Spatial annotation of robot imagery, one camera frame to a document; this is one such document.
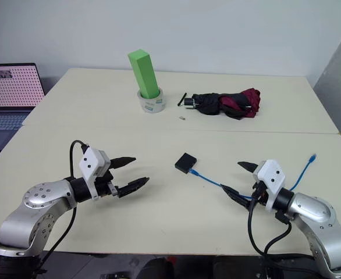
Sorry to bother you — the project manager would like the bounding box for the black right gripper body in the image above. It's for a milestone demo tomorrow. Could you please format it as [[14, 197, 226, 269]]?
[[250, 180, 270, 206]]

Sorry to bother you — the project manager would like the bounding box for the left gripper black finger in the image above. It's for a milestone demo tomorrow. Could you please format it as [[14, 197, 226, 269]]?
[[117, 177, 151, 199], [109, 156, 137, 170]]

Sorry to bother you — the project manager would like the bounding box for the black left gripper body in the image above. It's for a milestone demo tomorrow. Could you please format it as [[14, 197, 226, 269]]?
[[94, 170, 122, 200]]

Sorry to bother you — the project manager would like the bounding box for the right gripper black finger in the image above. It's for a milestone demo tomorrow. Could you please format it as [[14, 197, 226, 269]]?
[[220, 183, 253, 210], [237, 161, 259, 175]]

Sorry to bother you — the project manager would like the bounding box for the small black square box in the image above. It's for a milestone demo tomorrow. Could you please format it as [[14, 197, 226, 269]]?
[[175, 153, 198, 174]]

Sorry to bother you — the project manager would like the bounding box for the clear tape roll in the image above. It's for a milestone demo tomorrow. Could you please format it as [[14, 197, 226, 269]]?
[[137, 87, 165, 114]]

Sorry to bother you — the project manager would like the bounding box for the black and red folded umbrella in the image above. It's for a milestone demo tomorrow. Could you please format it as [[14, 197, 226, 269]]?
[[176, 88, 261, 119]]

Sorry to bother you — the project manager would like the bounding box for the dark rounded shape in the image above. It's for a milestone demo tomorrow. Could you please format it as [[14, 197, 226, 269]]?
[[145, 257, 179, 279]]

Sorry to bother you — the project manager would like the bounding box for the green foam block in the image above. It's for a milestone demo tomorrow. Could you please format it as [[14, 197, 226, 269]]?
[[127, 49, 161, 99]]

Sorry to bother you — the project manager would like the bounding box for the grey partition panel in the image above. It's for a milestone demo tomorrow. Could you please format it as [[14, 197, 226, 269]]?
[[312, 17, 341, 163]]

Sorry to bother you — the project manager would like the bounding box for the open laptop with pink screen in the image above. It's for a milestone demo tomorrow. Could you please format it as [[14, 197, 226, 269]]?
[[0, 63, 46, 132]]

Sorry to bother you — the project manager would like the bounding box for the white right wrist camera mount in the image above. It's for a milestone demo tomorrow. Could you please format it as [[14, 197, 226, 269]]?
[[252, 159, 286, 210]]

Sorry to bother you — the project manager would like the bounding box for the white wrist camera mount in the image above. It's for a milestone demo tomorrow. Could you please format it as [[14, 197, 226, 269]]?
[[79, 147, 111, 201], [252, 159, 286, 210]]

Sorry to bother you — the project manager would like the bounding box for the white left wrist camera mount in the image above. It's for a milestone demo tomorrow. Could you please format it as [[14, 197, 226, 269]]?
[[79, 147, 111, 201]]

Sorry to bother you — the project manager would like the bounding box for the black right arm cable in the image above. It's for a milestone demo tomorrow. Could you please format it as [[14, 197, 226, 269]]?
[[247, 197, 293, 258]]

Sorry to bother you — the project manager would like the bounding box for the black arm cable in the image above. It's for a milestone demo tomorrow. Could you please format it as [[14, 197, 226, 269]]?
[[247, 197, 293, 258], [38, 140, 89, 274]]

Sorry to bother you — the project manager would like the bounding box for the blue cable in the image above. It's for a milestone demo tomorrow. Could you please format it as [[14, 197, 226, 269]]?
[[189, 153, 318, 202]]

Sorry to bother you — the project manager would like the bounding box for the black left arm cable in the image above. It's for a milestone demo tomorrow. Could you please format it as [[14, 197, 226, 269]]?
[[38, 140, 89, 274]]

